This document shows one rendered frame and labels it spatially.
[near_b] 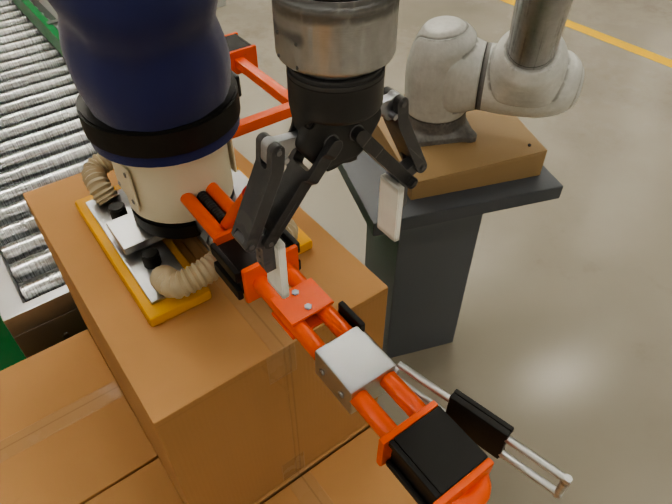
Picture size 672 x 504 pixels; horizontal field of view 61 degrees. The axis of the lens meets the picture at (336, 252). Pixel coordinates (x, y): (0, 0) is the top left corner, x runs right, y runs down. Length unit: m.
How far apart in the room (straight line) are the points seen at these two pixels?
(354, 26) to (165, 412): 0.57
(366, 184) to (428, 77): 0.29
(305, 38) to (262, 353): 0.53
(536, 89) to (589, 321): 1.15
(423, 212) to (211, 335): 0.67
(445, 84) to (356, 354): 0.86
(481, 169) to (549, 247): 1.12
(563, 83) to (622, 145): 1.92
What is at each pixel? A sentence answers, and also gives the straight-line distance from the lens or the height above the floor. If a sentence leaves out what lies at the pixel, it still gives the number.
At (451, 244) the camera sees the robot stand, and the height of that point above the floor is 0.49.
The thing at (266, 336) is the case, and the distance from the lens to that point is 0.85.
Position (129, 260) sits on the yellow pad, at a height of 0.97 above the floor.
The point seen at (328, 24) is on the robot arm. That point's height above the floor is 1.46.
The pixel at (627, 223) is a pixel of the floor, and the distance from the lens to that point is 2.75.
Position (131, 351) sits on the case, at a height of 0.94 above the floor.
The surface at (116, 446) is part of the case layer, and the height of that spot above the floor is 0.54.
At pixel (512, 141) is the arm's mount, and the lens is 1.51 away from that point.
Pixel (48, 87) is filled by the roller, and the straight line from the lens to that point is 2.56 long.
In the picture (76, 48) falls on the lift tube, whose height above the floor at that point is 1.31.
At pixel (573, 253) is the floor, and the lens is 2.50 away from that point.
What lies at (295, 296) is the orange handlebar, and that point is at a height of 1.09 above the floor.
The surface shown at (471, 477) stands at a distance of 0.58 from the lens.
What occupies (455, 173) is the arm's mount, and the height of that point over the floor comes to 0.81.
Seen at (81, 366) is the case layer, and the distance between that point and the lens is 1.41.
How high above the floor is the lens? 1.61
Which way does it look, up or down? 44 degrees down
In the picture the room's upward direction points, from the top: straight up
